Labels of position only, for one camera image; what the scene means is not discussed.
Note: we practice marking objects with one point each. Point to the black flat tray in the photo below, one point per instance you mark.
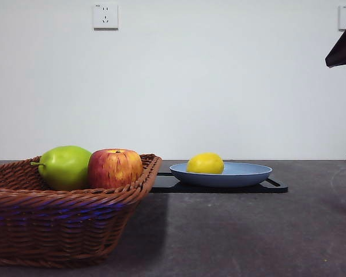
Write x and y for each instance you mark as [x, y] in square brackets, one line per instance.
[164, 184]

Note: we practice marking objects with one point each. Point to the yellow lemon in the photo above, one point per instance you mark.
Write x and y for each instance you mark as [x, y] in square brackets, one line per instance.
[204, 163]

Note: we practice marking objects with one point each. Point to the green pear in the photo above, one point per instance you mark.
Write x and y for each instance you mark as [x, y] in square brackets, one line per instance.
[63, 167]

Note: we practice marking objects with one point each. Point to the blue round plate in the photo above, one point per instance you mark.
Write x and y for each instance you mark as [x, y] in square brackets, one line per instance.
[219, 179]

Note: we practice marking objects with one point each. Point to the red apple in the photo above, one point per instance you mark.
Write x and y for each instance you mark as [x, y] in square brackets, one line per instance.
[115, 168]

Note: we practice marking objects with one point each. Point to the brown woven wicker basket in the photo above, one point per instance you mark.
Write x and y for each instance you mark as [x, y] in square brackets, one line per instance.
[60, 225]

